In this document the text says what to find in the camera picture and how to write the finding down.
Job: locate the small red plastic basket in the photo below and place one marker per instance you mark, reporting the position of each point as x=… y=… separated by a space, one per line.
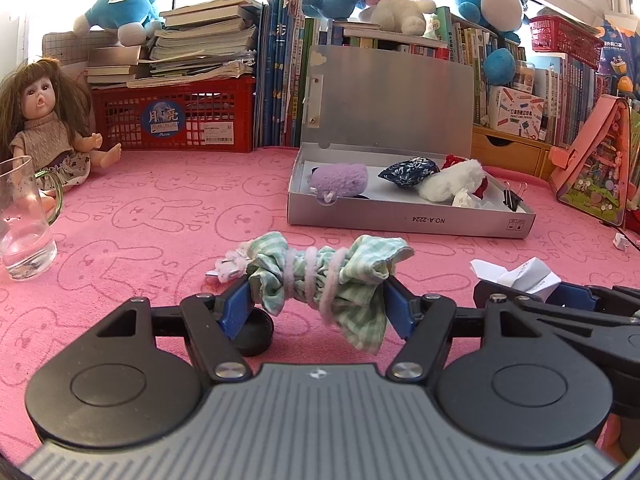
x=565 y=40

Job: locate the silver cardboard box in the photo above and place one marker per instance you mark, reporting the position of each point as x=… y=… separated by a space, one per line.
x=390 y=95

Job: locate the white printed carton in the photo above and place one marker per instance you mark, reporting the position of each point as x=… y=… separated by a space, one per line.
x=515 y=110

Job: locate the white paper boat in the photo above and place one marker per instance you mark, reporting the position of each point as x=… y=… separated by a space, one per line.
x=525 y=275

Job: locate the black binder clip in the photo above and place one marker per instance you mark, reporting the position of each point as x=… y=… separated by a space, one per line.
x=514 y=197

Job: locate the blue printed carton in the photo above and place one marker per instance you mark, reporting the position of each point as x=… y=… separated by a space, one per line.
x=620 y=65

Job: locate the white fluffy plush toy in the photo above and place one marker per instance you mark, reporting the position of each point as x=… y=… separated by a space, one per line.
x=450 y=185

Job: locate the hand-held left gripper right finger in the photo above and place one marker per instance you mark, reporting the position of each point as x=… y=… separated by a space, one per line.
x=398 y=307

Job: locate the green checked scrunchie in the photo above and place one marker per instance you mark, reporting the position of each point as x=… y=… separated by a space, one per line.
x=310 y=280

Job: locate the small white paper scrap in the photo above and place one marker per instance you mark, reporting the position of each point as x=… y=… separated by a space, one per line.
x=622 y=241

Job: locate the small printed cup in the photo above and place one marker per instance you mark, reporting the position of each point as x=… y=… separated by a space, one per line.
x=525 y=76

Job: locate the clear glass pitcher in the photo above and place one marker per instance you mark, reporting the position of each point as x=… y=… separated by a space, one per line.
x=25 y=242

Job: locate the row of upright books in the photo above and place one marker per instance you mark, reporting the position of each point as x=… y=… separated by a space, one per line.
x=570 y=105

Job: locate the grey grid board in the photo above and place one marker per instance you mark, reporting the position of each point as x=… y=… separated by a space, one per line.
x=65 y=45

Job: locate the large red plastic basket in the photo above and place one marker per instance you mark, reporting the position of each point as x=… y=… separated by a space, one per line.
x=200 y=110

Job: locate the black round lid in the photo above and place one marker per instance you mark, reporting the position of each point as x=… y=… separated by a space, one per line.
x=256 y=334

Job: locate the brown haired baby doll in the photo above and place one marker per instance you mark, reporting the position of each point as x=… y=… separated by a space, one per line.
x=45 y=135

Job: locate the pink rabbit print mat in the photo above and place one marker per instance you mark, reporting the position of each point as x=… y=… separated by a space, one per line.
x=150 y=220

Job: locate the crumpled white tissue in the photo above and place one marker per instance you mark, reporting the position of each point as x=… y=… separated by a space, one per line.
x=463 y=199

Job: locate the row of thin blue books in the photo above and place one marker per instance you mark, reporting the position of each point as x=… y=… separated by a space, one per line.
x=277 y=75

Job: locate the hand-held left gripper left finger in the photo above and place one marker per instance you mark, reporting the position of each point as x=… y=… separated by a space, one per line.
x=237 y=307

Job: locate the stack of lying books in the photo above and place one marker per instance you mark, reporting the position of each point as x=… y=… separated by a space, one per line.
x=200 y=40

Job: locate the pink picture case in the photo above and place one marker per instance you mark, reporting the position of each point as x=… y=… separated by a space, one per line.
x=600 y=175

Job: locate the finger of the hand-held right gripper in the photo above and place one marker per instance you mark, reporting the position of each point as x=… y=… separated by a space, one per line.
x=577 y=296
x=550 y=317

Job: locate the red knitted yarn piece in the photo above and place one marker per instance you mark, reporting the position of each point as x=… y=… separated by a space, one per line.
x=452 y=161

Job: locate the wooden drawer organizer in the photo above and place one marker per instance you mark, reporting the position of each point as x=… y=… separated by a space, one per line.
x=510 y=152

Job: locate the blue floral fabric pouch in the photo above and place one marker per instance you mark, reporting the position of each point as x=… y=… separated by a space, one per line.
x=407 y=171

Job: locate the purple plush toy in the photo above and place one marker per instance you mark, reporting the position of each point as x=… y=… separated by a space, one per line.
x=340 y=180

